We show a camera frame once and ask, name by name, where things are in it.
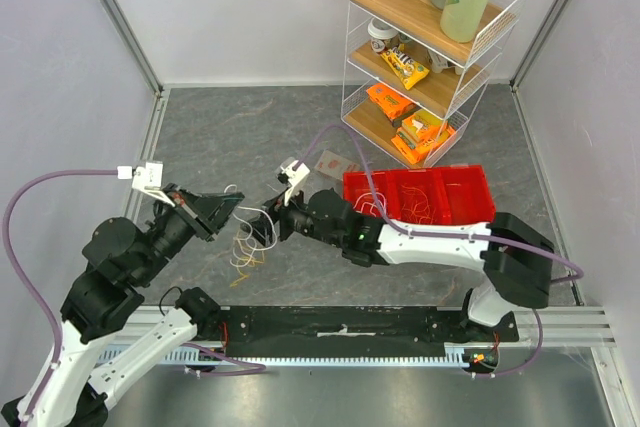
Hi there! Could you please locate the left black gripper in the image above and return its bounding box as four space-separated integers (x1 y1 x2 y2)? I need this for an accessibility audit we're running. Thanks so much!
134 181 247 284

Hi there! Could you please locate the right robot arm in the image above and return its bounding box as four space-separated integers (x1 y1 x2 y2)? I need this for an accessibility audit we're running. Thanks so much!
241 189 554 341

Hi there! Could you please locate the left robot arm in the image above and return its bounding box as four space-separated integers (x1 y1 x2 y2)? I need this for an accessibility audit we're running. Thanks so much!
1 184 244 426

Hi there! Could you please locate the red three-compartment bin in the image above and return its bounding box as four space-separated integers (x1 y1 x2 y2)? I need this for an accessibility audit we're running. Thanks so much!
343 165 496 226

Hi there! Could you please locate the orange snack pack upper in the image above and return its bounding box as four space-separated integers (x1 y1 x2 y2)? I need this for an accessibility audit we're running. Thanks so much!
366 83 415 121

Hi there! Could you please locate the orange snack box stack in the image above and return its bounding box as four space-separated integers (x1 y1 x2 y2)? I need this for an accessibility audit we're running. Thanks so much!
391 109 455 165

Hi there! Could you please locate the yellow candy bag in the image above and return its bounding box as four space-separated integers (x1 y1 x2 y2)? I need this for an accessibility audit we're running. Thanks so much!
380 47 430 90

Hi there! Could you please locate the white lidded cup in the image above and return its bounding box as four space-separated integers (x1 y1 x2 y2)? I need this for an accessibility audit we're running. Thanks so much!
367 18 399 54

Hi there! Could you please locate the white object on shelf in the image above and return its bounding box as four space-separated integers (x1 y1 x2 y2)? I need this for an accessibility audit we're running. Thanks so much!
427 49 464 76

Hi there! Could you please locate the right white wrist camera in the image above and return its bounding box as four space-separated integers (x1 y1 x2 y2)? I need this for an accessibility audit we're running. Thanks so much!
277 157 310 206

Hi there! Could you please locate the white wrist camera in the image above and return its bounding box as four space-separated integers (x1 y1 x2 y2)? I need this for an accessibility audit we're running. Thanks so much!
277 157 310 206
116 161 175 207

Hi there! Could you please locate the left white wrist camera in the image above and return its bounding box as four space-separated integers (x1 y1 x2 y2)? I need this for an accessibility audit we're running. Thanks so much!
116 161 175 207

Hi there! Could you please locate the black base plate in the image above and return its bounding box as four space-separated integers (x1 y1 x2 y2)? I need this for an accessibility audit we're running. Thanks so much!
216 306 519 358

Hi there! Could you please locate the grey slotted cable duct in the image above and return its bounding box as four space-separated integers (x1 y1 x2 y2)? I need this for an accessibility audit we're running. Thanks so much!
99 342 474 368

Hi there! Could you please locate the white wire wooden shelf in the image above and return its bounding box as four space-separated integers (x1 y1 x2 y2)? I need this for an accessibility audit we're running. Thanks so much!
341 0 526 168

